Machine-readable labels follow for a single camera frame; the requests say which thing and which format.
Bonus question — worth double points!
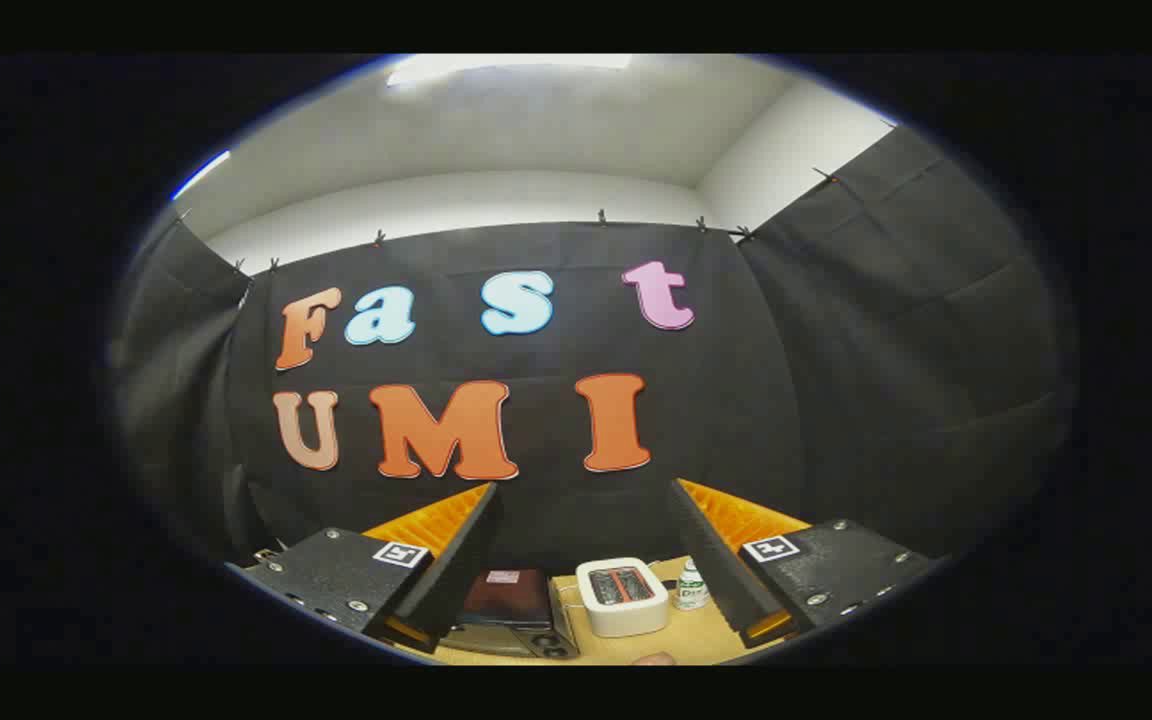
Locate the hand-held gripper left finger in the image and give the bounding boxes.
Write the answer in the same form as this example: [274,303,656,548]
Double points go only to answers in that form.
[226,483,504,656]

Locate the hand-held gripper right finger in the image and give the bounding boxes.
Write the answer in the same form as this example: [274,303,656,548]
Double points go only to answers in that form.
[669,478,937,649]

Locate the small white green bottle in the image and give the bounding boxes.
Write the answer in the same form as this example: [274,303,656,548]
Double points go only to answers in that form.
[674,558,710,611]

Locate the black toaster oven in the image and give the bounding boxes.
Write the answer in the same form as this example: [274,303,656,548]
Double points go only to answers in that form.
[441,568,582,661]

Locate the white pop-up toaster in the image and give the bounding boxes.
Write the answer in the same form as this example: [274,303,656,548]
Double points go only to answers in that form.
[576,557,670,638]

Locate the row of small cloth clips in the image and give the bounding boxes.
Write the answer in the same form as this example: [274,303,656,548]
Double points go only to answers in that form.
[176,168,842,276]

